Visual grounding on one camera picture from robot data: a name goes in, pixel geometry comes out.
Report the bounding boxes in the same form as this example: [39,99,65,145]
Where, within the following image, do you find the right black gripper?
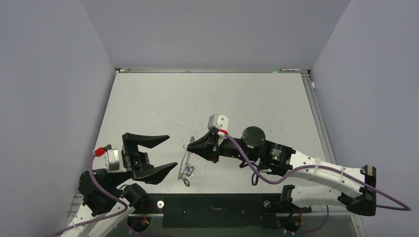
[187,129,258,162]

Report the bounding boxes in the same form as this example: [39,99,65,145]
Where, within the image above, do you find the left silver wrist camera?
[105,149,121,172]

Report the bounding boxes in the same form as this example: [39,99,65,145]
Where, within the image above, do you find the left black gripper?
[110,133,178,187]

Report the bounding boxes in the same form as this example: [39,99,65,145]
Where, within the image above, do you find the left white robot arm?
[58,133,177,237]

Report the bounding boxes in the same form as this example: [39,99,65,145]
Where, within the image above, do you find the aluminium frame rail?
[301,71,336,163]
[116,68,310,74]

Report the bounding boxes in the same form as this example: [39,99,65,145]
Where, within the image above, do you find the grey key tag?
[183,178,190,187]

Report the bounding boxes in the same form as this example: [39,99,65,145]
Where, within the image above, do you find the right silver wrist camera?
[208,114,229,133]

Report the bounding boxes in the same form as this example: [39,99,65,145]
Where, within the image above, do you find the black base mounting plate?
[133,193,312,229]

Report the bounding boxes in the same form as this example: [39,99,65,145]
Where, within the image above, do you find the aluminium frame rail back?
[116,68,310,74]

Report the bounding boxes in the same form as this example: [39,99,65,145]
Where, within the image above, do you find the aluminium frame rail right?
[301,71,336,163]

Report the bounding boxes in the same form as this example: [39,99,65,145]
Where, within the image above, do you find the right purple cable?
[220,129,412,212]

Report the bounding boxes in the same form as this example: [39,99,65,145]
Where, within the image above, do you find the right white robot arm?
[186,126,377,216]

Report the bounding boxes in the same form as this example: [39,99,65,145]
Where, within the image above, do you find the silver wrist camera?
[105,149,121,172]
[208,114,229,133]

